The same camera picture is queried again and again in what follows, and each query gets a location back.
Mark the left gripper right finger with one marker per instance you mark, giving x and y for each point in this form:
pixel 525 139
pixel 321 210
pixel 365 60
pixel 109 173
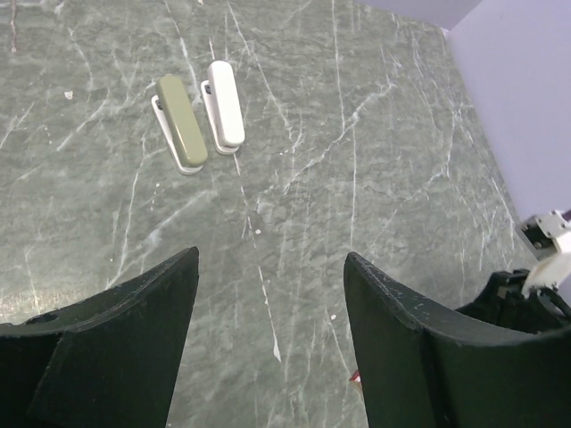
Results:
pixel 424 365

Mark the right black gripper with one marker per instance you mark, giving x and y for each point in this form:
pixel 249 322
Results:
pixel 503 303

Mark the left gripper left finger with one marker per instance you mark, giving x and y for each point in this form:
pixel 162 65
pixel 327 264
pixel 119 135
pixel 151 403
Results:
pixel 110 360

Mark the olive green stapler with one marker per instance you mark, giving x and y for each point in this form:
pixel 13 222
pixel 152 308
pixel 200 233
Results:
pixel 175 114

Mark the white stapler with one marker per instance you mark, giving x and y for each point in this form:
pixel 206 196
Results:
pixel 223 108

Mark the red white staple box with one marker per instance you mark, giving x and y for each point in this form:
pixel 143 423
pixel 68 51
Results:
pixel 355 379

